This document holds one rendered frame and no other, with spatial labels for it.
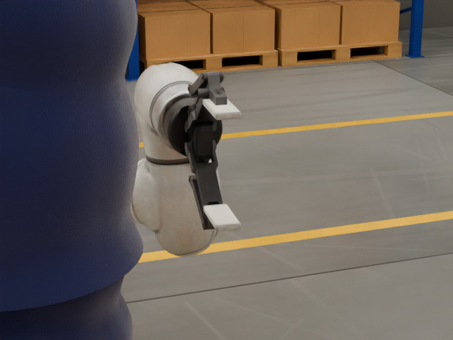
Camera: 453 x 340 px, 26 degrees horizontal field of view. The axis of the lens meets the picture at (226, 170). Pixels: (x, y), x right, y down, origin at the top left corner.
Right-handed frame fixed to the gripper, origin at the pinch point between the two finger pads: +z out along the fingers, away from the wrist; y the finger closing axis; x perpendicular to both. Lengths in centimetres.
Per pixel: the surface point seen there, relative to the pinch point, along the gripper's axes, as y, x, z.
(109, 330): 4.3, 17.6, 27.7
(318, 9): 109, -268, -725
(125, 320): 5.0, 15.8, 24.8
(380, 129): 158, -240, -511
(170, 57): 143, -130, -712
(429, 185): 158, -223, -394
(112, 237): -5.1, 17.2, 29.1
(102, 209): -8.3, 18.1, 30.6
